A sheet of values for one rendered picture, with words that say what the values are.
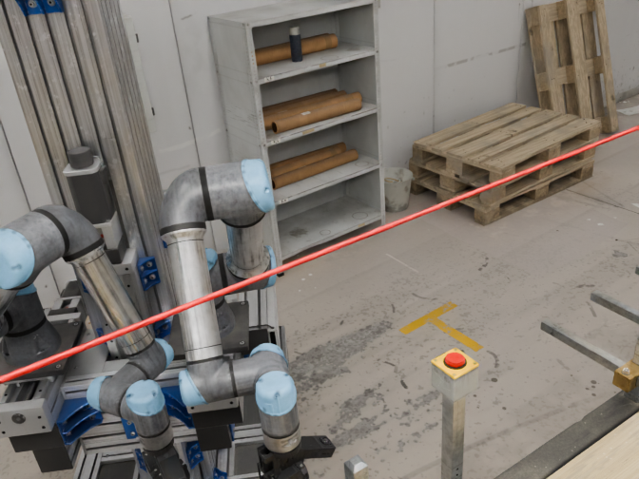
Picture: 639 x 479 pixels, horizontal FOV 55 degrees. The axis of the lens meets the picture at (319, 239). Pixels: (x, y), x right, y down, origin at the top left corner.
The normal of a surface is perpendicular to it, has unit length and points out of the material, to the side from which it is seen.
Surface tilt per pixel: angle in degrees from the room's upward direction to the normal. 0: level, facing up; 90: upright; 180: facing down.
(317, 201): 90
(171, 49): 90
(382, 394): 0
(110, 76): 90
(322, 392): 0
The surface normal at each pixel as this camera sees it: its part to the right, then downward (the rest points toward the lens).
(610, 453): -0.08, -0.87
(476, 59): 0.58, 0.35
